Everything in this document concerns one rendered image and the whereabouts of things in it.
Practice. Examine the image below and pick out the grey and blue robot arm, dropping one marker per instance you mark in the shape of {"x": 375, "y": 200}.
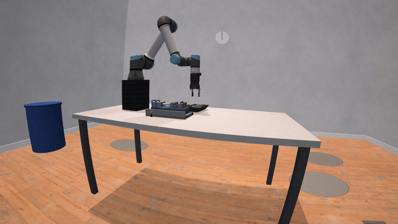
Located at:
{"x": 166, "y": 26}

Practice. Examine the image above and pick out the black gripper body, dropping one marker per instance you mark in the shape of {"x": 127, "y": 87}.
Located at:
{"x": 195, "y": 78}

